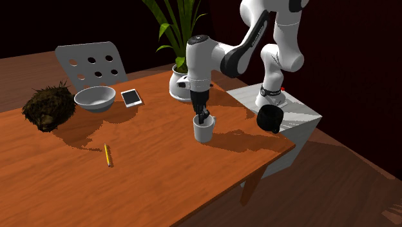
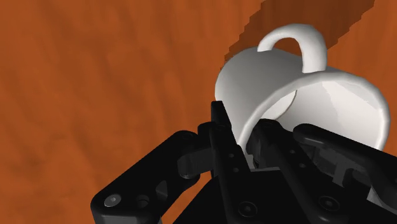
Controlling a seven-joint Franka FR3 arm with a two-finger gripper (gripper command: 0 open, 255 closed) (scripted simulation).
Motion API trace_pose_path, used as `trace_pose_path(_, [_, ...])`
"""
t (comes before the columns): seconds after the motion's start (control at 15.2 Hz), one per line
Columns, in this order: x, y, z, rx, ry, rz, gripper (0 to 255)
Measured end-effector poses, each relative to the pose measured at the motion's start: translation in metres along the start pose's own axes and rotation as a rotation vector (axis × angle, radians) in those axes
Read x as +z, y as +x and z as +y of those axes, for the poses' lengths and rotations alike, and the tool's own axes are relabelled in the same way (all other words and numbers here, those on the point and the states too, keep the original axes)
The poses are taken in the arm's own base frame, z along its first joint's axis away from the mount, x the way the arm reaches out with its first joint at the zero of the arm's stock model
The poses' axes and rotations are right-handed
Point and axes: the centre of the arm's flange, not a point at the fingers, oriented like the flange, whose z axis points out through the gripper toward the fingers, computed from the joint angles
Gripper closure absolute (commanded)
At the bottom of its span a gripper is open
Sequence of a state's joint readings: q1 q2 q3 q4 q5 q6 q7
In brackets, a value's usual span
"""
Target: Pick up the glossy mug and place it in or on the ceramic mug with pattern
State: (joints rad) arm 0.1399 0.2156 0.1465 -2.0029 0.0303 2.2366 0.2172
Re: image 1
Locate green plant in white pot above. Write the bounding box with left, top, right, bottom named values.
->
left=141, top=0, right=209, bottom=103

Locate white cup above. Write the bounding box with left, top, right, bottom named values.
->
left=192, top=114, right=217, bottom=144

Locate white smartphone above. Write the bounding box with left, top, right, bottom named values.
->
left=120, top=88, right=144, bottom=108

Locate black mug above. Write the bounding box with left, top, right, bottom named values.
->
left=256, top=104, right=285, bottom=135

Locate brown wooden table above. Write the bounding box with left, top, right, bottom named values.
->
left=0, top=70, right=296, bottom=227

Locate grey bowl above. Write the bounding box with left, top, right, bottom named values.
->
left=73, top=85, right=117, bottom=114

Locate grey robot stand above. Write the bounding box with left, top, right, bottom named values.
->
left=225, top=83, right=323, bottom=181

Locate grey chair with round holes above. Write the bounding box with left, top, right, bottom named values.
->
left=54, top=41, right=129, bottom=94

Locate dark brown furry lump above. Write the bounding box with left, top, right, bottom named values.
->
left=21, top=80, right=77, bottom=133

